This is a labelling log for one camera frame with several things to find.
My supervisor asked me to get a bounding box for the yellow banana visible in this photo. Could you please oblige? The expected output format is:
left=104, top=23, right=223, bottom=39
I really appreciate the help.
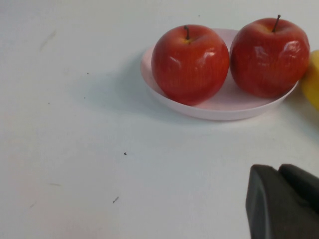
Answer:
left=299, top=49, right=319, bottom=112

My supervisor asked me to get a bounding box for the red apple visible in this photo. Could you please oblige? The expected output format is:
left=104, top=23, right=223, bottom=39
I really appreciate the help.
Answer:
left=229, top=14, right=311, bottom=99
left=151, top=24, right=230, bottom=107

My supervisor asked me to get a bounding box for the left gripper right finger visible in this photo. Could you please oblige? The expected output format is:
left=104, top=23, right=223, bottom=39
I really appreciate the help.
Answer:
left=278, top=163, right=319, bottom=214

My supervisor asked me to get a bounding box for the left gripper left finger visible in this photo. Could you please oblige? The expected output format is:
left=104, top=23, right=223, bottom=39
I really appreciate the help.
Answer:
left=245, top=164, right=319, bottom=239

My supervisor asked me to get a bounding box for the pink round plate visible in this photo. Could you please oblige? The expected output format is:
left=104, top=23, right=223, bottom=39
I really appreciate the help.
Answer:
left=139, top=28, right=300, bottom=121

